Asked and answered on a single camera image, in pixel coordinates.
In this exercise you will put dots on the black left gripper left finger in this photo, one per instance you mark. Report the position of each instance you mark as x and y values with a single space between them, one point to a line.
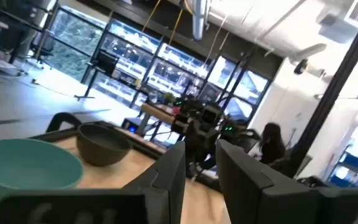
166 186

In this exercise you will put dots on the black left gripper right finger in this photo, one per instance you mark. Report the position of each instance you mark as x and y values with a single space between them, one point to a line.
247 193

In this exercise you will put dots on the teal bowl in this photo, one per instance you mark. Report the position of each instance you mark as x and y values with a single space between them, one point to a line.
26 165

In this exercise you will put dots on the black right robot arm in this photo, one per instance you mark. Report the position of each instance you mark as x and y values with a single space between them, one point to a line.
204 146

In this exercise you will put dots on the small green plant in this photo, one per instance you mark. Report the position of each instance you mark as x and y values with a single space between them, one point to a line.
169 98

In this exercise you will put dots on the wooden side table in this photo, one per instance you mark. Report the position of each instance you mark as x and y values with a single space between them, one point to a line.
157 113

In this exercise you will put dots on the person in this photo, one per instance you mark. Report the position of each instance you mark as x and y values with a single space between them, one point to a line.
272 146

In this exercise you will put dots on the black keyboard at table edge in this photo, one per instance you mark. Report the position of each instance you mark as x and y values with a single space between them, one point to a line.
131 126

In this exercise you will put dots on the dark grey bowl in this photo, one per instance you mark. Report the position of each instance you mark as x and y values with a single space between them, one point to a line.
102 149

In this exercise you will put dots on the black desk monitor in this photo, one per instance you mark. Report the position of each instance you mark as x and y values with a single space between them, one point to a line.
107 62

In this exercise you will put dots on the blue storage cart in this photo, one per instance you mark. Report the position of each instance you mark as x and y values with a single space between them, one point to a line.
353 161

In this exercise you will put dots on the black standing desk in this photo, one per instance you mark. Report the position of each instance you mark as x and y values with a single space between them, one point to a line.
89 84

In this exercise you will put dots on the black structural column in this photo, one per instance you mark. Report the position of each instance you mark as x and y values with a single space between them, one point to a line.
331 93

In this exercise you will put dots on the black office chair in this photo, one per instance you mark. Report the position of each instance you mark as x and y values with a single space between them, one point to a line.
43 46

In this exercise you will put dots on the white ceiling air vent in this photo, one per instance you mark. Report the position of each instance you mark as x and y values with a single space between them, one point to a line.
357 12

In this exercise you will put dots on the black window frame wall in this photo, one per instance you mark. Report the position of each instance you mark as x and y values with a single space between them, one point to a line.
153 62

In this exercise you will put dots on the silver ceiling duct pipe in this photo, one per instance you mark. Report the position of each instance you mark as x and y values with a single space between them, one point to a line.
198 18

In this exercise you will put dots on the ceiling security camera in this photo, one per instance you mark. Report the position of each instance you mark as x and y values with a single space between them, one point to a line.
300 67

